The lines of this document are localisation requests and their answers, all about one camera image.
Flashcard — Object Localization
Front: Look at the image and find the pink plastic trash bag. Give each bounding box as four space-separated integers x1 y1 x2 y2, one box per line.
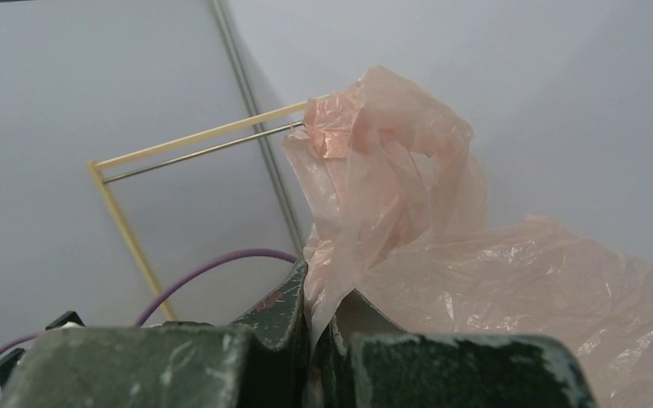
283 66 653 407

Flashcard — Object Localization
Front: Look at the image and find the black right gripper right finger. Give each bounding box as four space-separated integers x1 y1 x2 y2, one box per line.
315 292 597 407

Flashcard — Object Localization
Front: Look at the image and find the wooden clothes rack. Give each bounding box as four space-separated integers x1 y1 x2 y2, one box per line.
87 94 331 323

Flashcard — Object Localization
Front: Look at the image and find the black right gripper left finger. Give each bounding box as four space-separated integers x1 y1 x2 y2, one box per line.
0 260 309 407

